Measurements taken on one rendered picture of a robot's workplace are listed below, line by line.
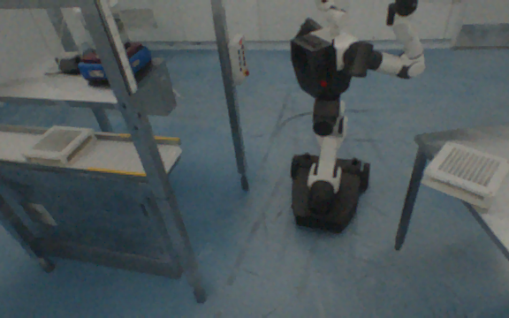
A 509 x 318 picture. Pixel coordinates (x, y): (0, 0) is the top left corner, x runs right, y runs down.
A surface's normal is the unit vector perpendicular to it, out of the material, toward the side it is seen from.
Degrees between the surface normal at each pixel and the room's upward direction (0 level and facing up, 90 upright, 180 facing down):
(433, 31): 90
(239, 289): 0
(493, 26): 90
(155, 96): 90
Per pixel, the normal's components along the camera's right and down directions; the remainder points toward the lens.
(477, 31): -0.25, 0.63
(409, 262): -0.10, -0.77
